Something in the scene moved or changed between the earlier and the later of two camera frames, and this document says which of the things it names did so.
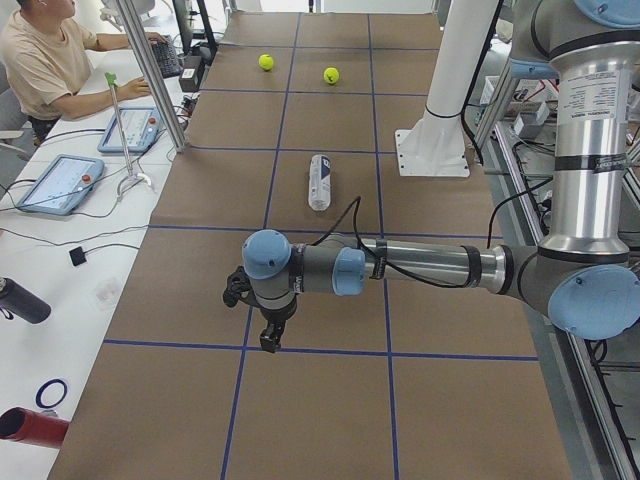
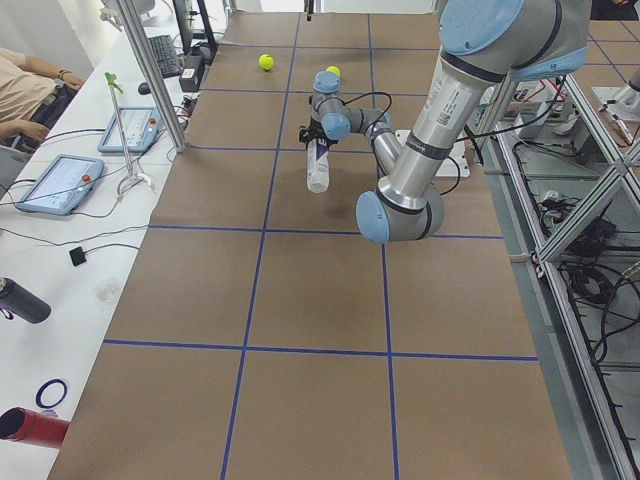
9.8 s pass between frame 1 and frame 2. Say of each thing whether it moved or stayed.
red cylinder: stayed
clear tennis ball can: moved
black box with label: stayed
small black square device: stayed
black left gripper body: moved
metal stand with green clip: stayed
